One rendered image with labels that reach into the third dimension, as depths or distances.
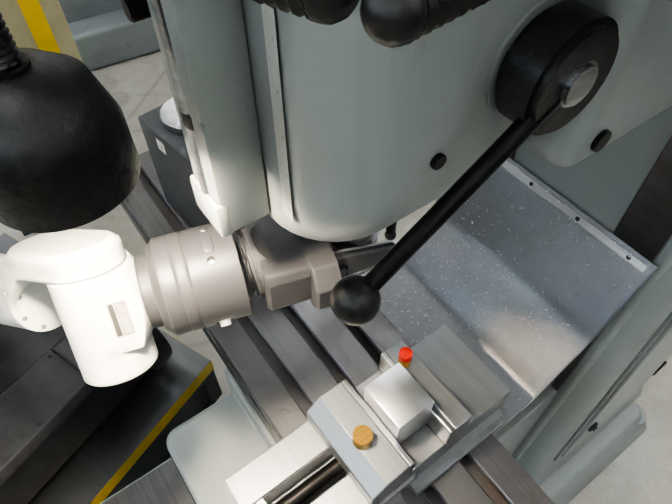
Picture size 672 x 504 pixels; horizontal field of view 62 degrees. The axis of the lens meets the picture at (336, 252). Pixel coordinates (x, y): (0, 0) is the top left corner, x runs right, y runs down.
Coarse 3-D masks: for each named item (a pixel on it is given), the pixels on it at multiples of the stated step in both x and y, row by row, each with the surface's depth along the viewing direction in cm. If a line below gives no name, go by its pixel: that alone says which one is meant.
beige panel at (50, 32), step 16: (0, 0) 174; (16, 0) 176; (32, 0) 178; (48, 0) 182; (16, 16) 179; (32, 16) 181; (48, 16) 185; (64, 16) 188; (16, 32) 182; (32, 32) 184; (48, 32) 187; (64, 32) 191; (48, 48) 191; (64, 48) 194
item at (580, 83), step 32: (576, 0) 30; (544, 32) 28; (576, 32) 28; (608, 32) 29; (512, 64) 29; (544, 64) 28; (576, 64) 29; (608, 64) 31; (512, 96) 30; (544, 96) 29; (576, 96) 31; (512, 128) 31; (544, 128) 32; (480, 160) 31; (448, 192) 32; (416, 224) 32; (384, 256) 32; (352, 288) 32; (352, 320) 32
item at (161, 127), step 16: (160, 112) 83; (176, 112) 83; (144, 128) 85; (160, 128) 83; (176, 128) 81; (160, 144) 84; (176, 144) 81; (160, 160) 88; (176, 160) 82; (160, 176) 93; (176, 176) 87; (176, 192) 91; (192, 192) 85; (176, 208) 97; (192, 208) 90; (192, 224) 95
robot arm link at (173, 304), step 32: (128, 256) 47; (160, 256) 45; (64, 288) 43; (96, 288) 44; (128, 288) 44; (160, 288) 44; (192, 288) 45; (64, 320) 45; (96, 320) 44; (128, 320) 45; (160, 320) 47; (192, 320) 46; (96, 352) 45; (128, 352) 46; (96, 384) 47
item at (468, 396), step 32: (384, 352) 68; (416, 352) 73; (448, 352) 73; (448, 384) 70; (480, 384) 70; (448, 416) 63; (480, 416) 68; (288, 448) 65; (320, 448) 65; (416, 448) 65; (448, 448) 69; (256, 480) 63; (288, 480) 64; (320, 480) 64; (416, 480) 68
